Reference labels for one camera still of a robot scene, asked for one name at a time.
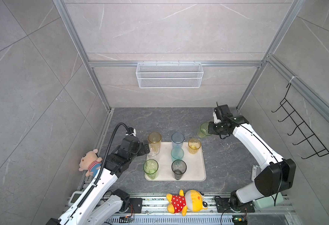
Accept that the teal plastic cup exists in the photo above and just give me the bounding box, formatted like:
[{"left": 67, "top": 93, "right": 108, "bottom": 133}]
[{"left": 171, "top": 147, "right": 184, "bottom": 162}]

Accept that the mint green pouch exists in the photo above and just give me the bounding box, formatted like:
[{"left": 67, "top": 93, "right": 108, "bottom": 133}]
[{"left": 253, "top": 193, "right": 284, "bottom": 209}]

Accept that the white wire mesh basket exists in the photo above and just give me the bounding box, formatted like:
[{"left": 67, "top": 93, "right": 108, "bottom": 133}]
[{"left": 136, "top": 62, "right": 204, "bottom": 89}]

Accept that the clear plastic cup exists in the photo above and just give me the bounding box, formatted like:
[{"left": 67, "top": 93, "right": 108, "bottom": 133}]
[{"left": 147, "top": 143, "right": 161, "bottom": 159}]

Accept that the short amber plastic cup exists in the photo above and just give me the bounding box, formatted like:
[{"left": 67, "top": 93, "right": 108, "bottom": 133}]
[{"left": 188, "top": 138, "right": 202, "bottom": 154}]

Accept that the yellow bear plush toy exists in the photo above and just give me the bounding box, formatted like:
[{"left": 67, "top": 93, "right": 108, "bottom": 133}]
[{"left": 166, "top": 189, "right": 208, "bottom": 216}]

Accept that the dark grey plastic cup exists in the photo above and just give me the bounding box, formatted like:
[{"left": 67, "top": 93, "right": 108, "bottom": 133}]
[{"left": 171, "top": 159, "right": 187, "bottom": 180}]

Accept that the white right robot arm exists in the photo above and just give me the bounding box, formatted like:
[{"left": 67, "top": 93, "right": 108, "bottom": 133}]
[{"left": 208, "top": 105, "right": 296, "bottom": 212}]

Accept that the beige plastic tray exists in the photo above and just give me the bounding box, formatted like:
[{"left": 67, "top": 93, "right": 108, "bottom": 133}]
[{"left": 144, "top": 142, "right": 206, "bottom": 182}]

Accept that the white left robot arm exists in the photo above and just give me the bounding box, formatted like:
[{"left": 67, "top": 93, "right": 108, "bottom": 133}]
[{"left": 47, "top": 122, "right": 150, "bottom": 225}]

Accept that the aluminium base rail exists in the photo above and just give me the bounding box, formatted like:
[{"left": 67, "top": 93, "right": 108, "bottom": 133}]
[{"left": 61, "top": 193, "right": 297, "bottom": 217}]

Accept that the tall green plastic cup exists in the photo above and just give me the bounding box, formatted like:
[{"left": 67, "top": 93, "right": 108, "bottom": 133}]
[{"left": 143, "top": 159, "right": 159, "bottom": 180}]

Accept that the short green plastic cup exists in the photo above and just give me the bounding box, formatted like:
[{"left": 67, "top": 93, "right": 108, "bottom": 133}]
[{"left": 197, "top": 122, "right": 211, "bottom": 138}]

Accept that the blue plastic cup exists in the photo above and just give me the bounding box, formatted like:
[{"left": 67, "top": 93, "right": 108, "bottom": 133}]
[{"left": 172, "top": 132, "right": 185, "bottom": 148}]

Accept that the tall amber plastic cup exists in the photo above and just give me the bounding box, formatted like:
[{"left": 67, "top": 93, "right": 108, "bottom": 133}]
[{"left": 148, "top": 132, "right": 162, "bottom": 144}]

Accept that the black wire hook rack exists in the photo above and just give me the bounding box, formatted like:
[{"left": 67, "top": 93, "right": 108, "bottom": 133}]
[{"left": 271, "top": 83, "right": 329, "bottom": 159}]

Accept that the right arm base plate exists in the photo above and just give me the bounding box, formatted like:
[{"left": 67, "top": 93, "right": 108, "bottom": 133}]
[{"left": 214, "top": 196, "right": 255, "bottom": 213}]

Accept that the pink boy plush doll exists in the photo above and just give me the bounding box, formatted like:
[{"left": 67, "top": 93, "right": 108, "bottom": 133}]
[{"left": 79, "top": 149, "right": 103, "bottom": 177}]

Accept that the white digital timer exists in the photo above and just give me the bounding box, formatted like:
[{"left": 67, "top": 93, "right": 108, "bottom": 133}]
[{"left": 68, "top": 191, "right": 83, "bottom": 207}]

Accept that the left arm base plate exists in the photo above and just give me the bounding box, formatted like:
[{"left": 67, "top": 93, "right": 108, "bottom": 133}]
[{"left": 125, "top": 198, "right": 143, "bottom": 214}]

